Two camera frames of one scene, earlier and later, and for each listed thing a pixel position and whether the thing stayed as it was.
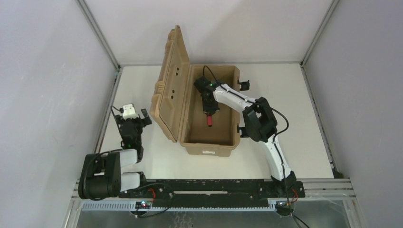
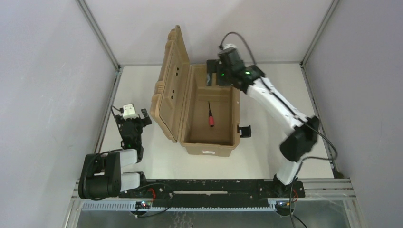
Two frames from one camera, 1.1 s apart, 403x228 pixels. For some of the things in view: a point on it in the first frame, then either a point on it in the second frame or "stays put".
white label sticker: x=210 y=152 stays put
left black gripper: x=131 y=123 stays put
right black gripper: x=208 y=109 → x=213 y=71
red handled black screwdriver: x=209 y=120 stays put
